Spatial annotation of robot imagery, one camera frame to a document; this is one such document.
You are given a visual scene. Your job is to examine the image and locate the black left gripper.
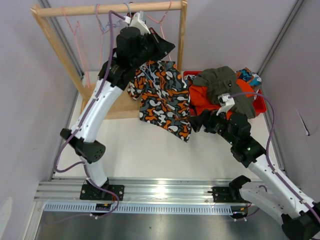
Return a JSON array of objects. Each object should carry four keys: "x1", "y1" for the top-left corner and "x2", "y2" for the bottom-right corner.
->
[{"x1": 131, "y1": 27, "x2": 175, "y2": 70}]

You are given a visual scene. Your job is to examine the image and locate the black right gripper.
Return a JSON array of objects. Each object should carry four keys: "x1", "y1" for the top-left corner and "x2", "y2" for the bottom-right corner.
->
[{"x1": 187, "y1": 106, "x2": 237, "y2": 146}]

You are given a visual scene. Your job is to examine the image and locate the pink hanger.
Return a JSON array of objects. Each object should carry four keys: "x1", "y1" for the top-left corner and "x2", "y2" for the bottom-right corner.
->
[
  {"x1": 146, "y1": 0, "x2": 174, "y2": 63},
  {"x1": 61, "y1": 7, "x2": 91, "y2": 89},
  {"x1": 95, "y1": 3, "x2": 105, "y2": 68}
]

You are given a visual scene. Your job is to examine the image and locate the olive grey shorts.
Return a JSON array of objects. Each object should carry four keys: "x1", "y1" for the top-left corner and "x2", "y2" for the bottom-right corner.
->
[{"x1": 192, "y1": 66, "x2": 256, "y2": 119}]

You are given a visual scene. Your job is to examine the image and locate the orange black camouflage shorts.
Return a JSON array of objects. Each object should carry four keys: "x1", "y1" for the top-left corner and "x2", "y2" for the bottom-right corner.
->
[{"x1": 127, "y1": 60, "x2": 192, "y2": 142}]

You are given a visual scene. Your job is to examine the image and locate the light blue hanger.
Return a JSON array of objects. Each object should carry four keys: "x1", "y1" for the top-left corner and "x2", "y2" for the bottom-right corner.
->
[
  {"x1": 124, "y1": 2, "x2": 156, "y2": 83},
  {"x1": 96, "y1": 16, "x2": 124, "y2": 35}
]

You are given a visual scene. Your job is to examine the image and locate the colourful graphic print shorts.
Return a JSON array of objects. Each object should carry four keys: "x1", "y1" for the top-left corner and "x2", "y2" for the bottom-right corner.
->
[{"x1": 235, "y1": 67, "x2": 262, "y2": 87}]

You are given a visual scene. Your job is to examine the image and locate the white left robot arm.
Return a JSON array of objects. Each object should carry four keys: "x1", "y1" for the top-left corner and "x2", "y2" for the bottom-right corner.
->
[{"x1": 60, "y1": 27, "x2": 175, "y2": 200}]

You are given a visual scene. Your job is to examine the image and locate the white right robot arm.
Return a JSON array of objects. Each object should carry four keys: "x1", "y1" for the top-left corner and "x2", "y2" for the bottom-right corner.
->
[{"x1": 188, "y1": 110, "x2": 320, "y2": 240}]

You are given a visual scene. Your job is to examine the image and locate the red plastic tray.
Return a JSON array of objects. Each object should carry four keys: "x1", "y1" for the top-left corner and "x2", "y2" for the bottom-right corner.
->
[{"x1": 182, "y1": 70, "x2": 267, "y2": 116}]

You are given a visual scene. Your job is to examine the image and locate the wooden clothes rack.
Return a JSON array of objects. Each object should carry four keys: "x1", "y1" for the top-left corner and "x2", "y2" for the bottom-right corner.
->
[{"x1": 30, "y1": 0, "x2": 188, "y2": 118}]

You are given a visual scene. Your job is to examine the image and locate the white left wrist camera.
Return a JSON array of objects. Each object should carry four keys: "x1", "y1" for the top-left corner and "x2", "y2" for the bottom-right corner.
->
[{"x1": 124, "y1": 11, "x2": 151, "y2": 35}]

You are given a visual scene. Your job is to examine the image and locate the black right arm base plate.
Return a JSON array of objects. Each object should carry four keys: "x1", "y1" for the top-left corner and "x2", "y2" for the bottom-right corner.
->
[{"x1": 207, "y1": 186, "x2": 248, "y2": 203}]

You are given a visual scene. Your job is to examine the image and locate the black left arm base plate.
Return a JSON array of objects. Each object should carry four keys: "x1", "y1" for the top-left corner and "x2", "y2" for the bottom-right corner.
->
[{"x1": 79, "y1": 183, "x2": 125, "y2": 201}]

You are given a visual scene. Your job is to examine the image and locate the aluminium mounting rail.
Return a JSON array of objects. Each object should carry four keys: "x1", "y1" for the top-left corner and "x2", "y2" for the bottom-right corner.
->
[{"x1": 34, "y1": 177, "x2": 231, "y2": 205}]

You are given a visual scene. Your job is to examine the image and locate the white slotted cable duct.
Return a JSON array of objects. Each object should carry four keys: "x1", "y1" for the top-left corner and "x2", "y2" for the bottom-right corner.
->
[{"x1": 43, "y1": 202, "x2": 244, "y2": 216}]

